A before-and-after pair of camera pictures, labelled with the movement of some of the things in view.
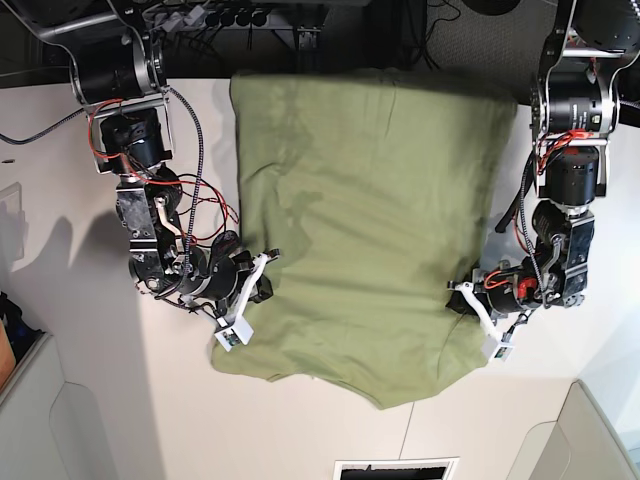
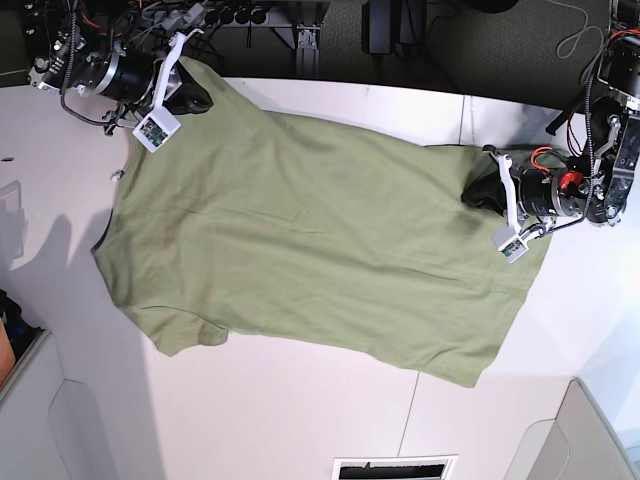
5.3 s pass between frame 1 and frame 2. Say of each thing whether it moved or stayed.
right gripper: moved
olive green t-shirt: moved
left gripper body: moved
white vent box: stayed
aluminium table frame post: stayed
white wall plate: stayed
